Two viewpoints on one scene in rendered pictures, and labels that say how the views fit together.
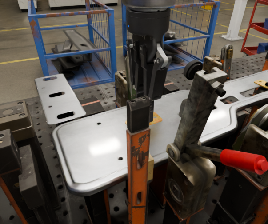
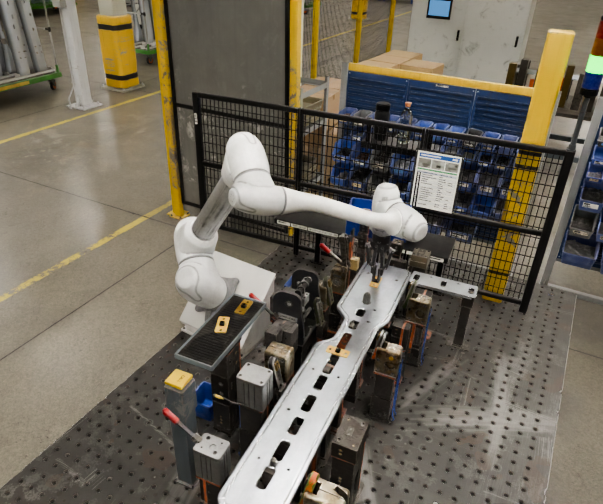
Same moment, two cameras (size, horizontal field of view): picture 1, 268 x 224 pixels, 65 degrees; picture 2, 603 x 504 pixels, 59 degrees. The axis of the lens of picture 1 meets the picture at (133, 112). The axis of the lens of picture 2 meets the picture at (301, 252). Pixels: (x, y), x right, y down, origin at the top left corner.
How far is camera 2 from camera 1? 2.46 m
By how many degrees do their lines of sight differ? 104
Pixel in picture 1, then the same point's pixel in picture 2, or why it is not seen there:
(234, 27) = not seen: outside the picture
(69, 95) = (436, 286)
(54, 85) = (458, 288)
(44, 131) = (486, 342)
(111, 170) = (366, 269)
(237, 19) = not seen: outside the picture
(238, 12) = not seen: outside the picture
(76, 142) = (391, 270)
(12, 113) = (418, 252)
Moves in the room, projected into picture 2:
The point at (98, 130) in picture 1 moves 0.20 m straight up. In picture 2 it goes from (391, 277) to (397, 238)
